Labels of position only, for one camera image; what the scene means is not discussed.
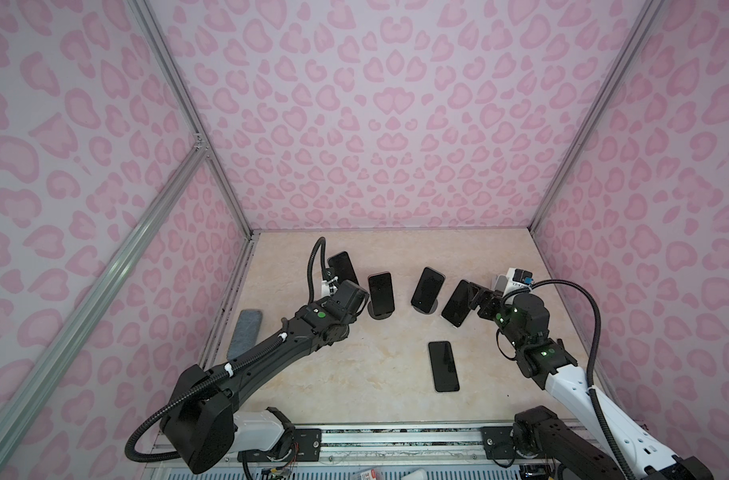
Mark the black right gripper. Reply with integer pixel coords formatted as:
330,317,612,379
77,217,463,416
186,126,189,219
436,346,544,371
466,281,526,351

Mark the black phone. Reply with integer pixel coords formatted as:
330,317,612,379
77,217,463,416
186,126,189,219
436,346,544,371
440,280,473,328

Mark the purple phone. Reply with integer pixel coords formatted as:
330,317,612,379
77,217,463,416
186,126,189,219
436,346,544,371
328,251,360,285

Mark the white phone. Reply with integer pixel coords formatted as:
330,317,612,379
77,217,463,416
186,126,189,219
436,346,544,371
428,341,460,393

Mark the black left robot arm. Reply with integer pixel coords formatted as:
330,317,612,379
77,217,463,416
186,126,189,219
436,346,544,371
160,281,368,474

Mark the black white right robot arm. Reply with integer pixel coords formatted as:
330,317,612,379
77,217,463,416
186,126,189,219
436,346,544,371
468,275,713,479

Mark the green phone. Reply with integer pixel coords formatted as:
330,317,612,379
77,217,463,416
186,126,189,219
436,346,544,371
410,267,445,310
367,272,395,313

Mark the centre round black stand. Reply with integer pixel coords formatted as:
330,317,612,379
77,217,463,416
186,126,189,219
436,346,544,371
367,302,393,321

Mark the centre right white stand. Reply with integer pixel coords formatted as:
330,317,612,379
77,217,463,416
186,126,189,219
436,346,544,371
412,300,438,315

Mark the centre right green phone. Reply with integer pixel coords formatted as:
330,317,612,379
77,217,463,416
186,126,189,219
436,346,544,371
410,267,445,310

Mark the left diagonal aluminium beam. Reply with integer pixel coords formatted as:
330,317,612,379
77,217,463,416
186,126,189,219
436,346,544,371
0,146,208,474

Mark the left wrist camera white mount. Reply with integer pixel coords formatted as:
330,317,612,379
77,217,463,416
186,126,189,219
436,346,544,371
320,267,340,297

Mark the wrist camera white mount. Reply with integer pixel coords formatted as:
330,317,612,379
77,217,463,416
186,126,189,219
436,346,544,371
320,267,340,297
493,267,533,295

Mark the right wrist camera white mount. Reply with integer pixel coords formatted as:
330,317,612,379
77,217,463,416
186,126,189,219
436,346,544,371
493,267,533,295

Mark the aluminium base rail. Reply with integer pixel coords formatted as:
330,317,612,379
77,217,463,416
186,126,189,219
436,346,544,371
140,419,671,480

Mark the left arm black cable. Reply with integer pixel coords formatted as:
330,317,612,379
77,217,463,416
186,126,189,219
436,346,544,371
123,236,330,464

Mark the right corner aluminium post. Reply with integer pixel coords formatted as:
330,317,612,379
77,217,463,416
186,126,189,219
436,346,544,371
527,0,668,237

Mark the corner aluminium post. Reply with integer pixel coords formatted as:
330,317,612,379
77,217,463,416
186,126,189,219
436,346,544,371
128,0,254,239
527,0,668,237

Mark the left corner aluminium post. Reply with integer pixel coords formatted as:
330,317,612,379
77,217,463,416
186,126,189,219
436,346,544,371
128,0,254,239

